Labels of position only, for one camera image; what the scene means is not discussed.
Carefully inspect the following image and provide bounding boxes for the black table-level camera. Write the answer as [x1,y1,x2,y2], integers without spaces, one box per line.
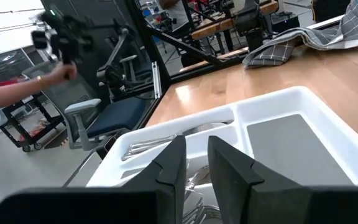
[96,135,120,160]

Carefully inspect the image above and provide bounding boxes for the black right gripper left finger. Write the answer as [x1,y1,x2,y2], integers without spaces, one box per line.
[0,135,188,224]

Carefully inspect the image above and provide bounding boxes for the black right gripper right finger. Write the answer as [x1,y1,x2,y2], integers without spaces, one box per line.
[207,135,358,224]

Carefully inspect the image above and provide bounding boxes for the black equipment case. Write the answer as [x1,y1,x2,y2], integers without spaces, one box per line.
[271,12,301,34]

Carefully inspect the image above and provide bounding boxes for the black cart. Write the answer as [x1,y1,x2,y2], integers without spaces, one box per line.
[0,92,65,153]

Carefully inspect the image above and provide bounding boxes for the person's forearm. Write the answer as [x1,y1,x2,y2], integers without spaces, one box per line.
[0,76,48,112]

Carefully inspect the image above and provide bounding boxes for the silver spoon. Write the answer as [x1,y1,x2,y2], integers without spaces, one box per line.
[185,164,213,200]

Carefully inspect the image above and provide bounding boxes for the white plastic cutlery tray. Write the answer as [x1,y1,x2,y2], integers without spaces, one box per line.
[85,86,358,224]

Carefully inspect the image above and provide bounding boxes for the grey and blue office chair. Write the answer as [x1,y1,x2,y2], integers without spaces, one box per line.
[21,55,148,152]

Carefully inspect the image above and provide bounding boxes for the grey checked cloth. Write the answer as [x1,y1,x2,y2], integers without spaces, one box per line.
[242,0,358,70]

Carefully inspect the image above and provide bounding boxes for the silver aluminium bar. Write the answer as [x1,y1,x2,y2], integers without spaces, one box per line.
[151,61,162,100]

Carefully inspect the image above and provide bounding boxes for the person's hand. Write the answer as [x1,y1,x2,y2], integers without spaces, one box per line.
[44,61,78,86]

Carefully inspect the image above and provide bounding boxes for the wooden workbench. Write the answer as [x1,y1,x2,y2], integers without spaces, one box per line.
[190,0,280,41]

